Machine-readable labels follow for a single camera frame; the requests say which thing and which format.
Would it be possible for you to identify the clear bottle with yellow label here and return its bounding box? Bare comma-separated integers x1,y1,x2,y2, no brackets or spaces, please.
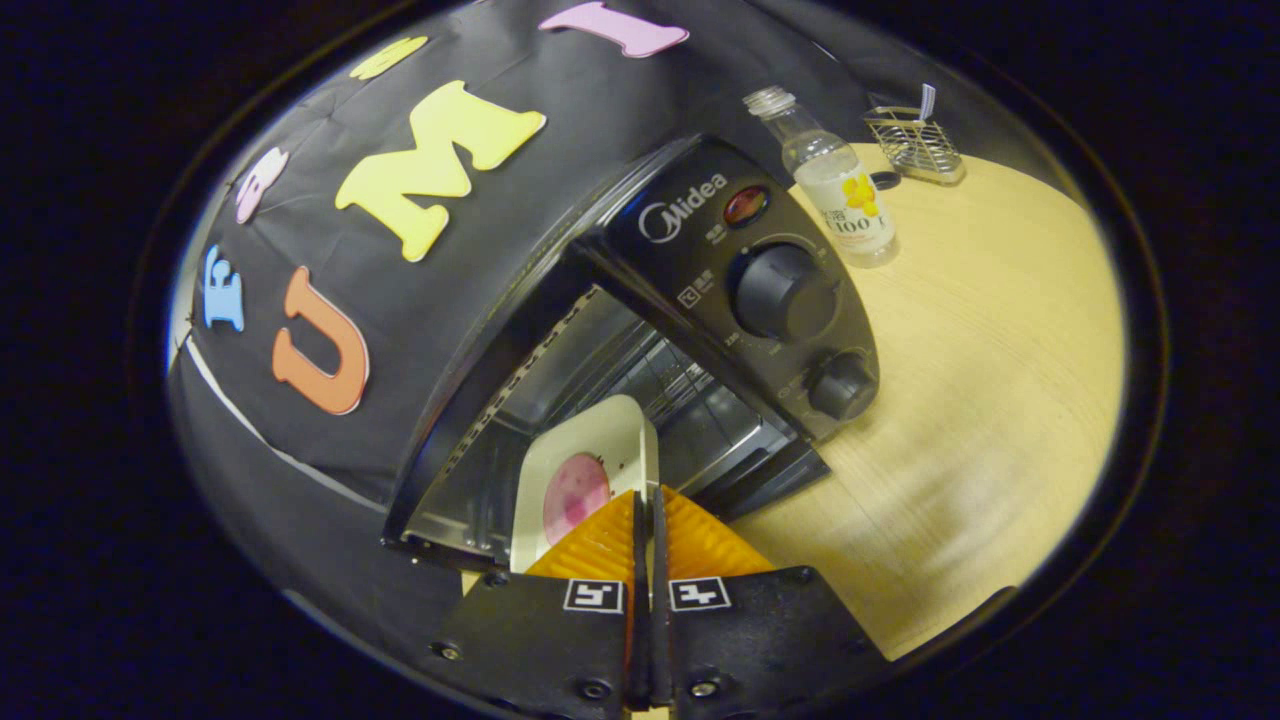
742,85,899,269

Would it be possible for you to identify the pink food slice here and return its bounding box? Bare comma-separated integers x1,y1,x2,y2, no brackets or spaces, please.
543,452,612,546

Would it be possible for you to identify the wire mesh holder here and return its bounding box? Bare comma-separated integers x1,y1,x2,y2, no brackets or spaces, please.
863,100,968,186

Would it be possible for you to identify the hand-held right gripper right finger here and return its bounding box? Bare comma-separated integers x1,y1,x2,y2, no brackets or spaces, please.
650,485,893,717

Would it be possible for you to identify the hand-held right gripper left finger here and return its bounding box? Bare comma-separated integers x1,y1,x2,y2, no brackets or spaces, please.
428,488,646,720

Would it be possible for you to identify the white food tray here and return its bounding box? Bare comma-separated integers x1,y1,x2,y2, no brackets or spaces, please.
510,394,661,576

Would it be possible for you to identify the black electric oven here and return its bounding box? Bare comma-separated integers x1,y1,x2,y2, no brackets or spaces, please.
380,135,883,571

